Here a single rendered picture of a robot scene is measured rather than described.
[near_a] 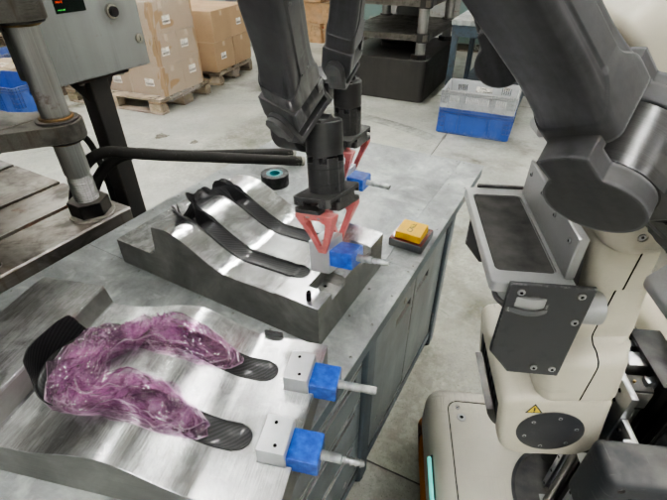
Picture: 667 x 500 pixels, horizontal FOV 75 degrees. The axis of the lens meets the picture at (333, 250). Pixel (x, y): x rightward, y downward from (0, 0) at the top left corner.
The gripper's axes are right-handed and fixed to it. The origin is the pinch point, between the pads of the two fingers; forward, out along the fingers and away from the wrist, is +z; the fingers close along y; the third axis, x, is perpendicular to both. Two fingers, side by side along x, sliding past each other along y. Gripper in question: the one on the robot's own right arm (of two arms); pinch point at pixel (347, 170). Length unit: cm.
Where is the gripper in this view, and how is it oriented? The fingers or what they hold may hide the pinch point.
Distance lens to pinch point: 99.4
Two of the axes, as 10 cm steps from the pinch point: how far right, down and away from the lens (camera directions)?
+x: 8.7, 2.7, -4.1
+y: -4.9, 5.2, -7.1
